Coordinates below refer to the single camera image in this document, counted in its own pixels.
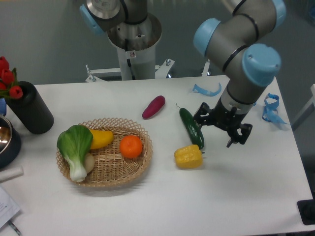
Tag blue object at left edge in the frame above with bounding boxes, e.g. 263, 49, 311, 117
0, 98, 7, 116

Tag green bok choy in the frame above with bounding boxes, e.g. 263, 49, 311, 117
57, 125, 93, 182

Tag orange mandarin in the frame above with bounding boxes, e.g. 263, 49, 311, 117
119, 135, 143, 158

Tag black cylindrical vase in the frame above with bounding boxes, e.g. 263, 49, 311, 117
5, 81, 54, 134

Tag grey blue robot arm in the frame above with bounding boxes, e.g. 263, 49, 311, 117
80, 0, 286, 144

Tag black device at table edge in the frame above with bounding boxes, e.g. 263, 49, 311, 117
297, 199, 315, 225

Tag yellow mango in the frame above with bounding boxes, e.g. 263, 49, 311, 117
90, 129, 114, 149

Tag white paper roll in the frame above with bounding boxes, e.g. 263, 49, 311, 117
0, 167, 24, 182

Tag patterned pen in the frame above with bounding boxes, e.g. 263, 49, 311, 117
8, 220, 22, 236

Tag woven wicker basket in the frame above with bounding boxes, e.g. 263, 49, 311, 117
57, 118, 153, 187

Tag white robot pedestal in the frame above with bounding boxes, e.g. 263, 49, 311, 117
86, 14, 175, 82

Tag beige potato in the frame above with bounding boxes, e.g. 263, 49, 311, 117
84, 152, 95, 173

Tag dark metal bowl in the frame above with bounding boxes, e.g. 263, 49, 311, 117
0, 115, 22, 169

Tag purple sweet potato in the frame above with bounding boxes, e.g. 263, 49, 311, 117
142, 95, 165, 119

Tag green cucumber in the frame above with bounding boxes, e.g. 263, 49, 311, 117
177, 106, 205, 149

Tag white paper sheet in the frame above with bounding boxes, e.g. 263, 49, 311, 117
0, 187, 20, 227

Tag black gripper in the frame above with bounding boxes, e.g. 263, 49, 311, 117
193, 99, 252, 148

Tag yellow bell pepper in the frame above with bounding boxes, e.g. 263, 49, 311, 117
174, 145, 203, 169

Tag red tulip flowers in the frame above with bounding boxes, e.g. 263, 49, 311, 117
0, 56, 23, 100

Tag tangled blue tape strip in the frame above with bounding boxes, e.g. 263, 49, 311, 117
262, 93, 290, 125

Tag curved blue tape strip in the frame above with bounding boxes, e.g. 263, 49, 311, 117
192, 83, 222, 97

